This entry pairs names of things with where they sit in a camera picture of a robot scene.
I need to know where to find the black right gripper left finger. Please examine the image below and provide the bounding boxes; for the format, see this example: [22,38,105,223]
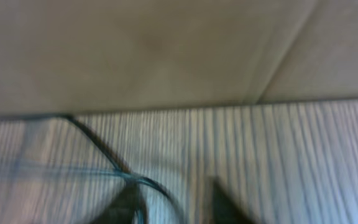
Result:
[91,182,147,224]

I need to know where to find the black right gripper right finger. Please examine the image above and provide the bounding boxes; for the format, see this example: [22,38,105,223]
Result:
[211,178,257,224]

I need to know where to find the thick black USB cable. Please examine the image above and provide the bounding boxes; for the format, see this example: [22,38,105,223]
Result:
[11,114,183,224]

